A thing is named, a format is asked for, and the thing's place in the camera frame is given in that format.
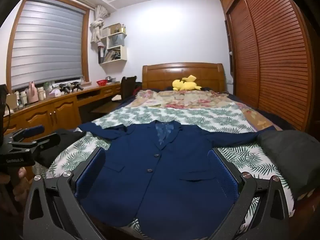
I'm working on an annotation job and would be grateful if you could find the white wall shelf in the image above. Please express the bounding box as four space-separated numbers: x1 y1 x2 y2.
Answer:
98 23 128 64

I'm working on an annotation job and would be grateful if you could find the wooden louvred wardrobe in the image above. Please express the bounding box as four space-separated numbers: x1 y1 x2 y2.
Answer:
220 0 315 133

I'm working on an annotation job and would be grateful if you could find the navy blue blazer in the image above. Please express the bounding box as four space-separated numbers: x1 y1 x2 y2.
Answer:
78 120 263 227

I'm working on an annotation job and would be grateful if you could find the person's left hand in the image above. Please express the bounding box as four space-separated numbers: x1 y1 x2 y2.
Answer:
11 167 28 184

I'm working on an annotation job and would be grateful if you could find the beige tied curtain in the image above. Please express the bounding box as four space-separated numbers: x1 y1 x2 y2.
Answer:
90 5 110 43

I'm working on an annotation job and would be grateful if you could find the dark blue bed sheet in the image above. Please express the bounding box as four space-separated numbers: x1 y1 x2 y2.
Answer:
225 91 284 130

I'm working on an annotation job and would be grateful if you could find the leaf print bedsheet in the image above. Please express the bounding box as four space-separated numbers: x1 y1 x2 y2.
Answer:
46 105 295 233

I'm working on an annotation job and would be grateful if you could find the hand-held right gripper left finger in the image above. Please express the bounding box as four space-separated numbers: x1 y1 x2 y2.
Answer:
23 147 107 240

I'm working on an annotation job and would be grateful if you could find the wooden headboard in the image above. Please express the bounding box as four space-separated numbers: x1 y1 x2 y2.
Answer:
142 62 227 93

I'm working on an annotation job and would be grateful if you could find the stack of books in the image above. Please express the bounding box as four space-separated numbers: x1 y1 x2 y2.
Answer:
104 49 121 62

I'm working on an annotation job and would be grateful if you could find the black chair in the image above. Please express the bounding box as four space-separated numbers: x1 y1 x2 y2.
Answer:
121 76 137 98

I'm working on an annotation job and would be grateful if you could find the wooden window frame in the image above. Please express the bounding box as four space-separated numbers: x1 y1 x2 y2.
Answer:
6 0 90 90

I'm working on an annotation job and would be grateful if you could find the pink watering can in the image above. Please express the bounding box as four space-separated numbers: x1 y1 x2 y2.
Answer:
27 81 39 104

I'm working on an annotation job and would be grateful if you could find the yellow plush toy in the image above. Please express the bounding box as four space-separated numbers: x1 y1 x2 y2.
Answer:
172 75 202 92

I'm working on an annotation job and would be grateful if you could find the floral blanket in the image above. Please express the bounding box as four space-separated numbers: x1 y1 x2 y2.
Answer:
130 89 275 130

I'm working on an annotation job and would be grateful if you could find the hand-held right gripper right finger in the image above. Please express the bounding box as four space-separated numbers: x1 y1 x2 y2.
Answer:
200 147 297 240

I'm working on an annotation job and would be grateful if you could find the wooden desk cabinet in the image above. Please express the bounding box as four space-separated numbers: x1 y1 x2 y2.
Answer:
0 81 123 180

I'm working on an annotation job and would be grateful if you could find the dark cloth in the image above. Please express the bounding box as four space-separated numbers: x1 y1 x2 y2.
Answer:
257 130 320 198
35 129 87 168

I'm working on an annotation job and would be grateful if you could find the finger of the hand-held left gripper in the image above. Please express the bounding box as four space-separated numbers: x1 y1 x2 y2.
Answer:
10 126 45 143
9 133 61 158

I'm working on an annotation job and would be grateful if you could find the grey window blind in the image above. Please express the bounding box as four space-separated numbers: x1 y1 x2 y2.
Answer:
11 0 84 88

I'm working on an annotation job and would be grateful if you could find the cardboard box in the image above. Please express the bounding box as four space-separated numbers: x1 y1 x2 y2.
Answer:
6 94 17 110

